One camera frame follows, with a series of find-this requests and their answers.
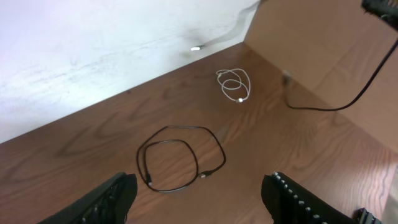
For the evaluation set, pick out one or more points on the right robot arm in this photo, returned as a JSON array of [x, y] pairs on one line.
[[386, 10]]

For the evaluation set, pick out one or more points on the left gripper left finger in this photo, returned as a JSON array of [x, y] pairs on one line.
[[109, 203]]

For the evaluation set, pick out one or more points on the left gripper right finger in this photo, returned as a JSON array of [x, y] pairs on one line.
[[288, 202]]

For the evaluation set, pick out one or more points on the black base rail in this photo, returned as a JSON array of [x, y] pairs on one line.
[[366, 217]]

